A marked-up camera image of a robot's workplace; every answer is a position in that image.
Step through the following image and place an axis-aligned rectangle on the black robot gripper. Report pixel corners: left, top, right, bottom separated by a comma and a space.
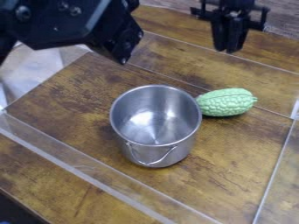
191, 0, 270, 53

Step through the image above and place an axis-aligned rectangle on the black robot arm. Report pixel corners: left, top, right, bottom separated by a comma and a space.
0, 0, 270, 65

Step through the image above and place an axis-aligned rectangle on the green bitter melon toy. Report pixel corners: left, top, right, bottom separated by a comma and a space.
196, 88, 258, 116

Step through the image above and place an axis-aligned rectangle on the stainless steel pot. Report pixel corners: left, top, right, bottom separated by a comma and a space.
110, 85, 202, 168

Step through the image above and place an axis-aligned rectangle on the clear acrylic enclosure wall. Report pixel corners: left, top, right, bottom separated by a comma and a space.
0, 18, 299, 224

